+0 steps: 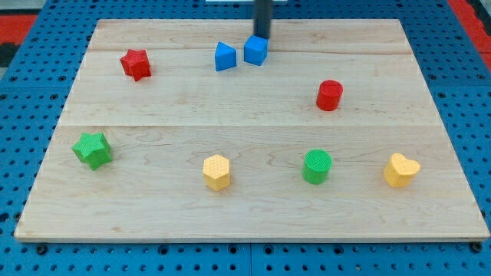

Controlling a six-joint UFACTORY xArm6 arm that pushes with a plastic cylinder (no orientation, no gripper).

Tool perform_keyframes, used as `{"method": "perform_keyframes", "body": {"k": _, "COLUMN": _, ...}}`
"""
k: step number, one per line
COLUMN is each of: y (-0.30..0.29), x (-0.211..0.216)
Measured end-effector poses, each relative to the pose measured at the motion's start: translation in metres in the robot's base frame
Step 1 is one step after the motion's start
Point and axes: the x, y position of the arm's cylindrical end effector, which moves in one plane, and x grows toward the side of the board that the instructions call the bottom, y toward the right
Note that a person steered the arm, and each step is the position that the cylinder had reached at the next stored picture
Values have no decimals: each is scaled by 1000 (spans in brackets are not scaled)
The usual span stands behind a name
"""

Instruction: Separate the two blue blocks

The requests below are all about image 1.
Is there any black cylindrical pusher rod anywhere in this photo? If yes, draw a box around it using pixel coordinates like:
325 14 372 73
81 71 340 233
253 0 272 39

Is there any blue cube block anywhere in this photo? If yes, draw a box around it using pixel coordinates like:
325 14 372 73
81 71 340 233
244 35 269 66

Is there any blue triangular prism block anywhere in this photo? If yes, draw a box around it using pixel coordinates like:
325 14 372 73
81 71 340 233
214 41 237 71

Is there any red cylinder block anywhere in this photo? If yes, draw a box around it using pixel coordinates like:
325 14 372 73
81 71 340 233
316 80 344 111

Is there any red star block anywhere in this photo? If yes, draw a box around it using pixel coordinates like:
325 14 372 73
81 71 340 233
120 49 152 81

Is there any light wooden board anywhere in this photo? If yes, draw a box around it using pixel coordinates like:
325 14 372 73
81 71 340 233
15 19 489 243

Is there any green cylinder block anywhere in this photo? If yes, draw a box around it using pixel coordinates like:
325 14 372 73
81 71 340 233
302 149 332 185

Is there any yellow hexagon block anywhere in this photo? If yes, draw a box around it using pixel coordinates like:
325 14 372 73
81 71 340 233
203 154 231 191

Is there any yellow heart block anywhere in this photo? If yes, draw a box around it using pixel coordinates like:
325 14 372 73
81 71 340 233
384 153 421 188

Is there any green star block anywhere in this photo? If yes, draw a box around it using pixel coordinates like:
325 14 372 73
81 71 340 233
72 133 112 171

